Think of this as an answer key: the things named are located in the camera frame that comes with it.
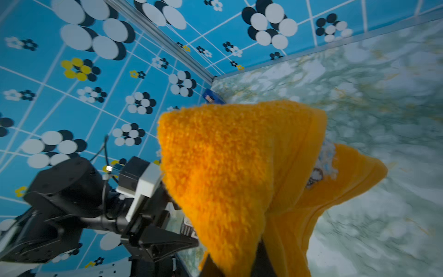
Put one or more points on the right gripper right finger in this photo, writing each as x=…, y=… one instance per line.
x=262, y=266

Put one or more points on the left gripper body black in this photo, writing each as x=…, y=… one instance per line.
x=146, y=237

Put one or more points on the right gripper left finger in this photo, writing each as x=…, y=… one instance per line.
x=210, y=269

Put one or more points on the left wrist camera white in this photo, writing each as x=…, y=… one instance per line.
x=138, y=179

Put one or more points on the orange towel cloth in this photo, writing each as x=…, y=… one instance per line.
x=247, y=173

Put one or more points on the newspaper print pouch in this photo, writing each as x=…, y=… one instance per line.
x=182, y=224

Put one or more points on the blue tape dispenser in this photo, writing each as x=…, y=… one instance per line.
x=212, y=97

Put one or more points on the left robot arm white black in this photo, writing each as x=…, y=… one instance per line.
x=73, y=196

